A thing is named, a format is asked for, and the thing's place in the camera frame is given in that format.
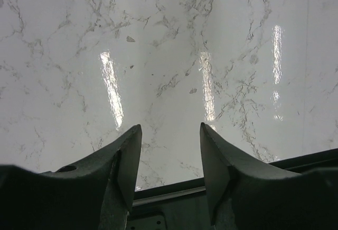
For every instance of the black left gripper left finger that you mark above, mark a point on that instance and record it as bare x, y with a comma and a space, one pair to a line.
96, 192

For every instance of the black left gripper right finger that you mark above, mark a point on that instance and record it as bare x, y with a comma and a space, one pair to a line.
245, 193

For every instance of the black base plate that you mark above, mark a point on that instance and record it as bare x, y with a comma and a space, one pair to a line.
183, 205

